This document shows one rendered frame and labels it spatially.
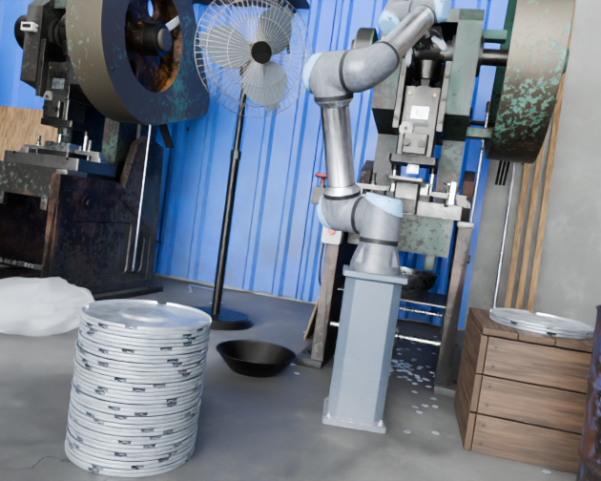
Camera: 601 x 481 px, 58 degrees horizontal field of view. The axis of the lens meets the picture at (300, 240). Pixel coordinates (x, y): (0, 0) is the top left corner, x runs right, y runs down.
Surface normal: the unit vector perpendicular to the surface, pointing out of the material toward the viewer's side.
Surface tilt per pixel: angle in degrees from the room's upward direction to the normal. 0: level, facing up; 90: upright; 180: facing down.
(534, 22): 92
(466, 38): 90
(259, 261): 90
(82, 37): 110
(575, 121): 90
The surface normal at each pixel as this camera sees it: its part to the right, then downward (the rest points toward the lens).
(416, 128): -0.26, 0.01
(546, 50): -0.29, 0.25
